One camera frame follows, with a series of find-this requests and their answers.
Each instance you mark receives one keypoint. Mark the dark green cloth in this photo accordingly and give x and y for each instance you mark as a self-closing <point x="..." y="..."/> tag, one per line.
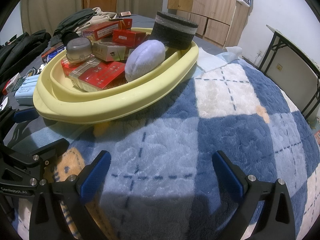
<point x="75" y="20"/>

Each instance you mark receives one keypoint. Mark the yellow plastic basin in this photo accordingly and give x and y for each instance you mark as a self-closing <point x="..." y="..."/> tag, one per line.
<point x="100" y="110"/>

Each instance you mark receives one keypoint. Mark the purple plush pouch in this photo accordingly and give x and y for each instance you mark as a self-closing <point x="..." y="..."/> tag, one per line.
<point x="142" y="57"/>

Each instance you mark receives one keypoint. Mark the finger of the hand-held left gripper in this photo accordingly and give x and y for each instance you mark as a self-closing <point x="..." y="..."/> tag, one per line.
<point x="53" y="148"/>
<point x="25" y="113"/>

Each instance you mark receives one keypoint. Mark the black sponge with grey stripe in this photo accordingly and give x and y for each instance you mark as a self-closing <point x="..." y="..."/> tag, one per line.
<point x="172" y="37"/>

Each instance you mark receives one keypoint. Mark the blue checkered plush blanket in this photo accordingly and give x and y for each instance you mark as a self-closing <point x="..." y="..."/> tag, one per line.
<point x="187" y="135"/>

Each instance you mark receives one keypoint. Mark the small red cigarette pack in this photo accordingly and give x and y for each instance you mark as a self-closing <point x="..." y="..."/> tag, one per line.
<point x="127" y="38"/>

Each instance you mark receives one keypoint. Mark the blue snack packet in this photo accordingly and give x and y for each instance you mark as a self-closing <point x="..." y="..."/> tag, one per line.
<point x="52" y="52"/>

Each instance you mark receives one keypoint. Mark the wall socket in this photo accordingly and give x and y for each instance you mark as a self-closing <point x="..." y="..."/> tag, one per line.
<point x="278" y="67"/>

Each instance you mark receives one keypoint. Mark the beige cloth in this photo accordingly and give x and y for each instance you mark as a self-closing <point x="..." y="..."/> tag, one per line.
<point x="100" y="17"/>

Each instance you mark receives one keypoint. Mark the red and white flat box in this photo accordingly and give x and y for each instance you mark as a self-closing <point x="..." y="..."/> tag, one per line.
<point x="66" y="66"/>

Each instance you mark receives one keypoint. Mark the small brown box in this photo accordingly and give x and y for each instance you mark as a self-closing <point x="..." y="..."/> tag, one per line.
<point x="125" y="14"/>

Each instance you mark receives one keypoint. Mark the red and white small box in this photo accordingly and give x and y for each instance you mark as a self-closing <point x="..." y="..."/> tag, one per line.
<point x="11" y="83"/>

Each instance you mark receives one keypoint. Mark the black round item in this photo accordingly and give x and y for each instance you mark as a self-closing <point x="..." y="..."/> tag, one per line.
<point x="68" y="37"/>

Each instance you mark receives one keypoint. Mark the black folding table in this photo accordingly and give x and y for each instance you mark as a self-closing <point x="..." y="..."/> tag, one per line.
<point x="300" y="55"/>

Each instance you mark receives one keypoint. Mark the light blue box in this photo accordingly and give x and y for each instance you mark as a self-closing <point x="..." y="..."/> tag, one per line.
<point x="26" y="90"/>

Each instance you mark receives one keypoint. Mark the black jacket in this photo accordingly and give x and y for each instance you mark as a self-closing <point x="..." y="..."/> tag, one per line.
<point x="22" y="47"/>

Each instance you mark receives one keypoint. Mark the gold cigarette pack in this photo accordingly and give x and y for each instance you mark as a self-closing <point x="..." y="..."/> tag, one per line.
<point x="110" y="51"/>

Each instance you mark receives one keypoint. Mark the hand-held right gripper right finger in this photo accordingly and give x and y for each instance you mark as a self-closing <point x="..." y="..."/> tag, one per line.
<point x="227" y="176"/>

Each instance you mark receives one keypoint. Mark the grey round case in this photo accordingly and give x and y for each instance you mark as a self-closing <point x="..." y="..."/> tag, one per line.
<point x="78" y="47"/>

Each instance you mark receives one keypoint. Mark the light blue cloth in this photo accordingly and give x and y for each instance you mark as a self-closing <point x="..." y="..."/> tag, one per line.
<point x="215" y="60"/>

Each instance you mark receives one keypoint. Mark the red and white cigarette carton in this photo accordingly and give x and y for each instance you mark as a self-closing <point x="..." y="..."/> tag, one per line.
<point x="97" y="74"/>

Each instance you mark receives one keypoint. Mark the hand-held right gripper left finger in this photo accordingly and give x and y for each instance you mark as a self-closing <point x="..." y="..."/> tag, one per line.
<point x="96" y="177"/>

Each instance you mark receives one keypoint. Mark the light wooden wardrobe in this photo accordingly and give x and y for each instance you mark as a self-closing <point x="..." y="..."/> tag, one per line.
<point x="212" y="12"/>

